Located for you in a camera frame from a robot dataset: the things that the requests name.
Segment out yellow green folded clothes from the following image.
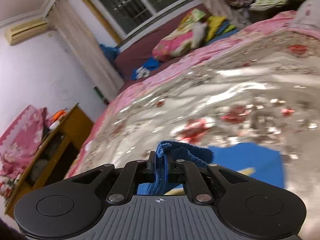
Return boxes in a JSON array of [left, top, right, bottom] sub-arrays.
[[204, 16, 236, 43]]

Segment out wooden bedside cabinet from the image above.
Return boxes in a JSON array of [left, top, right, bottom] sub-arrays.
[[4, 104, 94, 218]]

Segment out blue white crumpled cloth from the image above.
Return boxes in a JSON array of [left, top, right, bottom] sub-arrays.
[[131, 57, 160, 80]]

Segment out beige curtain left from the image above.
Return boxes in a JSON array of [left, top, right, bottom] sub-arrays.
[[48, 0, 124, 102]]

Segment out silver floral bedspread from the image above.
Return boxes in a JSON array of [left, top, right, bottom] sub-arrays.
[[67, 29, 319, 239]]

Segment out pink floral blanket pile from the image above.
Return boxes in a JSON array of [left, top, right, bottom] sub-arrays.
[[1, 105, 47, 200]]

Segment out pink floral pillow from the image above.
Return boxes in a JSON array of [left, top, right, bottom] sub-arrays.
[[152, 9, 207, 62]]

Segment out window with metal bars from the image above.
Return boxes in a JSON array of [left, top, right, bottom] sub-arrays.
[[82, 0, 199, 44]]

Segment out pink floral quilt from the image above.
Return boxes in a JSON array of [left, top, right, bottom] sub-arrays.
[[66, 11, 319, 178]]

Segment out pale green folded towels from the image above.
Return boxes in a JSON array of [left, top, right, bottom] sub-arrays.
[[249, 0, 289, 11]]

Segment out white spotted pillow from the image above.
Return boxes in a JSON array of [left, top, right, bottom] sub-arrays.
[[289, 0, 320, 31]]

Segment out wall air conditioner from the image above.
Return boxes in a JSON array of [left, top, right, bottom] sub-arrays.
[[4, 18, 49, 46]]

